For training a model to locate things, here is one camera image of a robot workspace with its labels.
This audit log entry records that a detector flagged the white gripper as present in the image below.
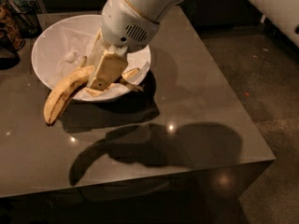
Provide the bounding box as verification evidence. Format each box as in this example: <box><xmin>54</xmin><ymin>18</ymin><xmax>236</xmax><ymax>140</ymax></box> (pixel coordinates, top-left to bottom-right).
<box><xmin>86</xmin><ymin>0</ymin><xmax>160</xmax><ymax>91</ymax></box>

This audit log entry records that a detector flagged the yellow spotted banana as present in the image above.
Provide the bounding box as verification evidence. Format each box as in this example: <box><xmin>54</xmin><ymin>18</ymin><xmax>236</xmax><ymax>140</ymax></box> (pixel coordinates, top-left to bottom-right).
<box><xmin>43</xmin><ymin>66</ymin><xmax>93</xmax><ymax>126</ymax></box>

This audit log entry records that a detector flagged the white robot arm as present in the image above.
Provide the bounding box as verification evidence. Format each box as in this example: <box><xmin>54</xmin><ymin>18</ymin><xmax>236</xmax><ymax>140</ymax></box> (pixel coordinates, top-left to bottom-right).
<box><xmin>99</xmin><ymin>0</ymin><xmax>299</xmax><ymax>58</ymax></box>

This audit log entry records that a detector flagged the banana peel piece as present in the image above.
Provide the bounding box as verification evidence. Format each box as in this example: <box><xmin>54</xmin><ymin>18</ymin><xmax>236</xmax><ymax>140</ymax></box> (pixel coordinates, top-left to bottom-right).
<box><xmin>83</xmin><ymin>68</ymin><xmax>144</xmax><ymax>97</ymax></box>

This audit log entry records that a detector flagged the white bowl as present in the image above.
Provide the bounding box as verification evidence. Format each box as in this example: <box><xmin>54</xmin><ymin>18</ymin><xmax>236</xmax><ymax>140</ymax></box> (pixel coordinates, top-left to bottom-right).
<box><xmin>32</xmin><ymin>15</ymin><xmax>151</xmax><ymax>102</ymax></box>

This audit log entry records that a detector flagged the white paper napkin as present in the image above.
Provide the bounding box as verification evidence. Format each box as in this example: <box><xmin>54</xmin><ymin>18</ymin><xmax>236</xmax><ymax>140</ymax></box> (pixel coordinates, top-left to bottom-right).
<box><xmin>51</xmin><ymin>29</ymin><xmax>150</xmax><ymax>102</ymax></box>

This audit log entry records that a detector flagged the brown patterned container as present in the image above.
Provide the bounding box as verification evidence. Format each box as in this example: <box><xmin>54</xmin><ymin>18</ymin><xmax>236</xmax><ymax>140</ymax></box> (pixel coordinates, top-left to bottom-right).
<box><xmin>0</xmin><ymin>0</ymin><xmax>25</xmax><ymax>50</ymax></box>

